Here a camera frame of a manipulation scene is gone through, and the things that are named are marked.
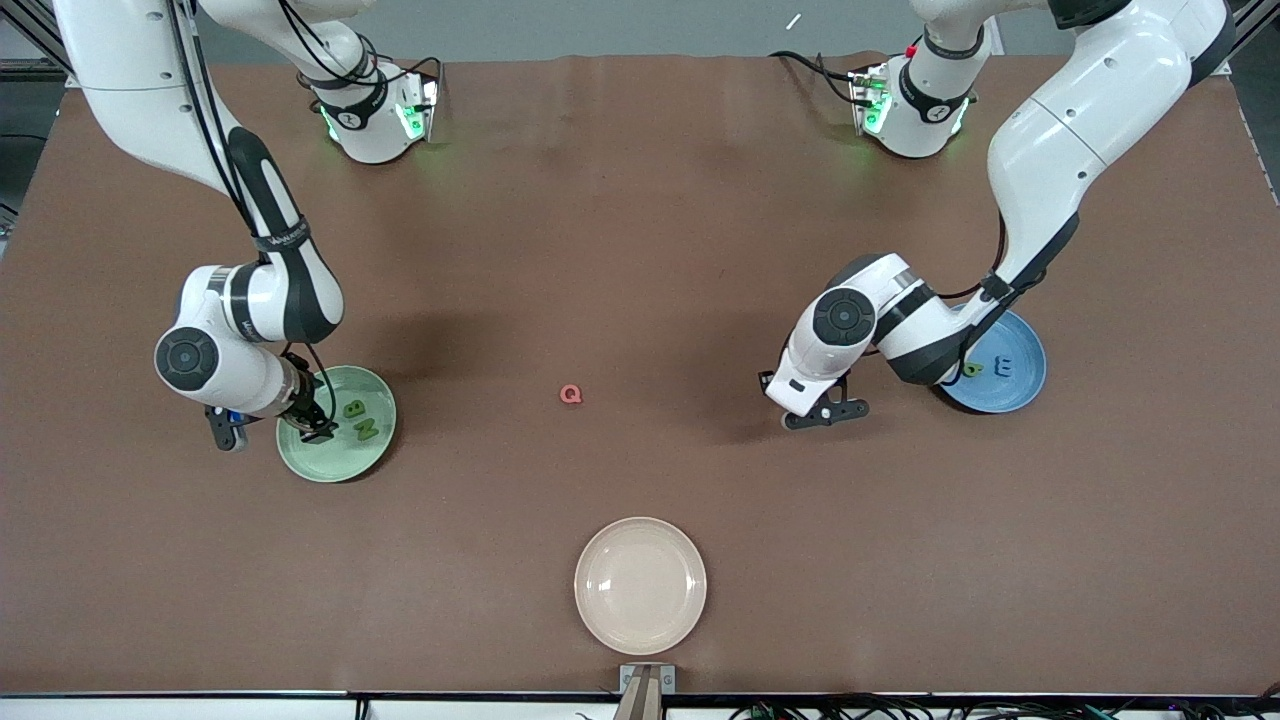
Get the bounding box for blue plate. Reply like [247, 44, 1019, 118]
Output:
[940, 308, 1048, 414]

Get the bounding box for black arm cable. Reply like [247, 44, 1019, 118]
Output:
[775, 210, 1007, 376]
[165, 0, 341, 421]

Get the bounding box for black base cable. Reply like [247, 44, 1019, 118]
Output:
[768, 50, 863, 107]
[365, 52, 446, 106]

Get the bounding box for grey bracket with tan beam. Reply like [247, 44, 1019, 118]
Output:
[613, 664, 676, 720]

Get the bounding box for brown table cover sheet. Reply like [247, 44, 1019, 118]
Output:
[0, 52, 1280, 697]

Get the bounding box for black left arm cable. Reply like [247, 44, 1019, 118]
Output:
[775, 210, 1007, 376]

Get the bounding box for green plate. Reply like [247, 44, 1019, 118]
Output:
[276, 365, 398, 484]

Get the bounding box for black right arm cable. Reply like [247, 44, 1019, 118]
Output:
[165, 0, 341, 421]

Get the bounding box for cream plate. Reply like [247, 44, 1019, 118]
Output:
[574, 516, 708, 657]

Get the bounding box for black cable bundle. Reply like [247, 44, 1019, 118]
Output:
[730, 695, 1280, 720]

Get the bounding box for white table edge rail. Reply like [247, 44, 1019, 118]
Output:
[0, 692, 1280, 720]

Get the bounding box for aluminium frame profile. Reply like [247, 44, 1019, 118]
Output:
[0, 0, 96, 86]
[1222, 0, 1269, 51]

